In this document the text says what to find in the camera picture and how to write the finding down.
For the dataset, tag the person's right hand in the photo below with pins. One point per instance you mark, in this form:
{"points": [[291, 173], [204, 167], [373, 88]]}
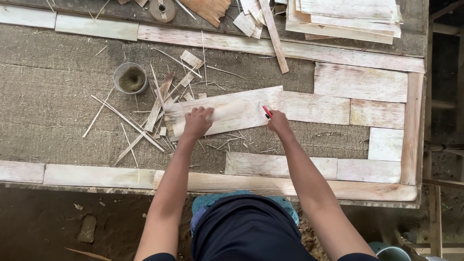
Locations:
{"points": [[280, 123]]}

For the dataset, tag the person's left hand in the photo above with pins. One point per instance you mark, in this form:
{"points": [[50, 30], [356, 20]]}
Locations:
{"points": [[197, 123]]}

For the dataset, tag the person's right fingers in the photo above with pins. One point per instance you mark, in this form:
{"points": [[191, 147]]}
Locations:
{"points": [[274, 118]]}

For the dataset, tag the person's left fingers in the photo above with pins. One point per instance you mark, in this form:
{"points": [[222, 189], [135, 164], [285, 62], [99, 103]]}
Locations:
{"points": [[199, 111]]}

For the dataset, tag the red utility knife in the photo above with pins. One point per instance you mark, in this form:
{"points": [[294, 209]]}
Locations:
{"points": [[265, 110]]}

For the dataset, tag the large pale veneer sheet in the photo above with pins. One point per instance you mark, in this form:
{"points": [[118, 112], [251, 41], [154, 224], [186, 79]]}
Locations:
{"points": [[239, 110]]}

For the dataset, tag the pile of veneer splinters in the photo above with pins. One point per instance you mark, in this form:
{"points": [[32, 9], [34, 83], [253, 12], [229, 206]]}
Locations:
{"points": [[157, 108]]}

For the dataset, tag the pale wood veneer panel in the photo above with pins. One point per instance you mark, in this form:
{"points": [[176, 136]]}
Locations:
{"points": [[386, 144], [319, 108], [360, 82], [377, 114], [368, 171], [253, 165]]}

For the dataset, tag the plastic cup with brown paste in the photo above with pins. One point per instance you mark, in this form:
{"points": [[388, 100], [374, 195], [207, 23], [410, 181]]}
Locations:
{"points": [[131, 78]]}

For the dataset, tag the pale wood veneer strip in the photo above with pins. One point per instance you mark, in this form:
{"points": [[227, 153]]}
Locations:
{"points": [[98, 176], [412, 127], [96, 27], [235, 185], [25, 16], [326, 54], [20, 172]]}

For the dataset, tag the long narrow veneer strip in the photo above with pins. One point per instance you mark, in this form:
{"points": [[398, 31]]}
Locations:
{"points": [[274, 36]]}

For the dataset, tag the heap of small veneer offcuts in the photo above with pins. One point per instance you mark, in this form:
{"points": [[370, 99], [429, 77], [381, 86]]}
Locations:
{"points": [[248, 23]]}

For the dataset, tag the reddish brown veneer piece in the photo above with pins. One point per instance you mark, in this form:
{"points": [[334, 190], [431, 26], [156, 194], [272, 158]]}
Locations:
{"points": [[206, 11]]}

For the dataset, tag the brown tape roll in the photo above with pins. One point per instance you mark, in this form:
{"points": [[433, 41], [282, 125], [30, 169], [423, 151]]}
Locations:
{"points": [[162, 10]]}

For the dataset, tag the dark navy shirt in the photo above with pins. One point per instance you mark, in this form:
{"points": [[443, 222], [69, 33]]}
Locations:
{"points": [[246, 232]]}

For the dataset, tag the stack of pale veneer sheets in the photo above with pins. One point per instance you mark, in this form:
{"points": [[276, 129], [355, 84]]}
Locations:
{"points": [[344, 18]]}

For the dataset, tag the coarse brown table mat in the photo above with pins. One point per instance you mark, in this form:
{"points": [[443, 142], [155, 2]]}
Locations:
{"points": [[54, 108]]}

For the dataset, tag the grey stone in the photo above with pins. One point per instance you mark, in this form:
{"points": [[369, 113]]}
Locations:
{"points": [[87, 229]]}

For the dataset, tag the grey green bucket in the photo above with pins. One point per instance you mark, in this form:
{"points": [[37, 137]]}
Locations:
{"points": [[388, 252]]}

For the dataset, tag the straw broom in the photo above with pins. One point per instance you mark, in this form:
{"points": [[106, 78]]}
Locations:
{"points": [[447, 149]]}

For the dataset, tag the thin wood sliver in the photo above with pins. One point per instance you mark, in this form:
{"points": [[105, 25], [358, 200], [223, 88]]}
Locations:
{"points": [[87, 253]]}

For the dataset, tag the wooden frame rack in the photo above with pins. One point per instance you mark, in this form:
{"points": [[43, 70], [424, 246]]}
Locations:
{"points": [[435, 217]]}

